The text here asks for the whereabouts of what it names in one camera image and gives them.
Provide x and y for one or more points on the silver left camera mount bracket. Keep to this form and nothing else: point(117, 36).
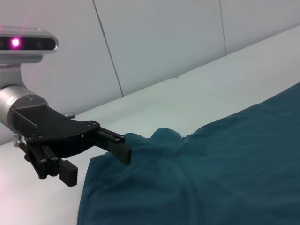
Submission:
point(9, 75)

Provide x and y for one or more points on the silver left wrist depth camera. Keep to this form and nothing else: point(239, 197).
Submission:
point(35, 44)

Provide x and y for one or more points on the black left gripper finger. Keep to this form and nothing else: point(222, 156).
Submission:
point(66, 172)
point(117, 147)

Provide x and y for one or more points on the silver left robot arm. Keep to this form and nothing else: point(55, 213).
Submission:
point(18, 100)

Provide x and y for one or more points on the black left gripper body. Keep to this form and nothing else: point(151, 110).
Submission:
point(49, 126)

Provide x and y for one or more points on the teal blue shirt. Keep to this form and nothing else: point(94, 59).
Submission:
point(211, 164)

